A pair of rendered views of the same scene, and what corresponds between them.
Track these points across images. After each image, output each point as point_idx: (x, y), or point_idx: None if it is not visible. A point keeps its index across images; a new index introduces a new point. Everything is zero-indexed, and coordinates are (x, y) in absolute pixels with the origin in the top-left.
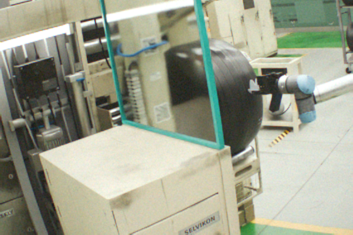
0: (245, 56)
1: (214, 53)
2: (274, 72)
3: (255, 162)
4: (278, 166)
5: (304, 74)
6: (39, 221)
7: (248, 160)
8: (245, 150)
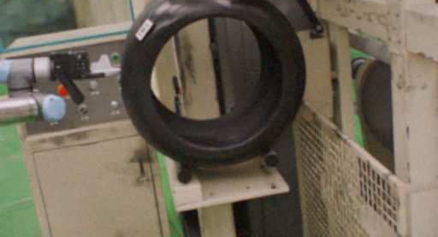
0: (140, 28)
1: (149, 5)
2: (67, 54)
3: (172, 192)
4: None
5: (8, 60)
6: None
7: (175, 181)
8: (177, 166)
